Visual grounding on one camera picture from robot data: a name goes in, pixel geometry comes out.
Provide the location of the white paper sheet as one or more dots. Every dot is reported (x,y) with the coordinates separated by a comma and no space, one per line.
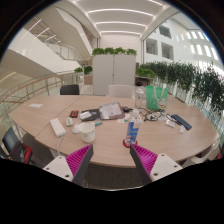
(35,105)

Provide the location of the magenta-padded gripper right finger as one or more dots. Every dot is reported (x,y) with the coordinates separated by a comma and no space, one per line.
(154,165)

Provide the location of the small white charger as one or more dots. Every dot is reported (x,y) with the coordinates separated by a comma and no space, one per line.
(182,129)

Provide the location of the white office chair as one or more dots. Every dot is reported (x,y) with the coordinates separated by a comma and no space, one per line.
(120,91)

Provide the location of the clear bottle with blue label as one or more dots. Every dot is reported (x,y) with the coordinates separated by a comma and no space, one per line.
(132,130)

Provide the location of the flat round red coaster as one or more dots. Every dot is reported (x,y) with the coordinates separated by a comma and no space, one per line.
(128,144)

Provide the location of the dark smartphone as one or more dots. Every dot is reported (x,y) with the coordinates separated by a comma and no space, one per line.
(181,122)

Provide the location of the white cabinet with plants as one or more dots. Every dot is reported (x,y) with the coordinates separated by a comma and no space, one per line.
(114,71)

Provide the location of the red and black small device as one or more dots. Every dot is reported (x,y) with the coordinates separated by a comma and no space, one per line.
(74,114)

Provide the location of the white mug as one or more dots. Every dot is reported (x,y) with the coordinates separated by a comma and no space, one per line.
(87,132)

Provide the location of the clear plastic water bottle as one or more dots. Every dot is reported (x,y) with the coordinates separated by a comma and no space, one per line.
(139,97)

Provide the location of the black chair with red bag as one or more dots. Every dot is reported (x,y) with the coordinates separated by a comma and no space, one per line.
(15,146)

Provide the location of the black office chair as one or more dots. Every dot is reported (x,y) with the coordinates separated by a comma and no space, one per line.
(69,89)

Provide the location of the green plant hedge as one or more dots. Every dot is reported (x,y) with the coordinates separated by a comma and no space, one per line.
(186,79)

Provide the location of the green paper bag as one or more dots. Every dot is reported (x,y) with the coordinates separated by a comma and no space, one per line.
(155,98)

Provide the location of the green marker pen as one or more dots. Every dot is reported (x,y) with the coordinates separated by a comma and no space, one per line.
(98,123)

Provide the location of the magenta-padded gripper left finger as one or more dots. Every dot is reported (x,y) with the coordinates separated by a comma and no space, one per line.
(68,166)

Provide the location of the white computer mouse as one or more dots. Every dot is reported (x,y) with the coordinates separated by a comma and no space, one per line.
(69,121)

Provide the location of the black folder with papers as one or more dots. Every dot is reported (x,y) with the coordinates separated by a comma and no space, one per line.
(103,112)

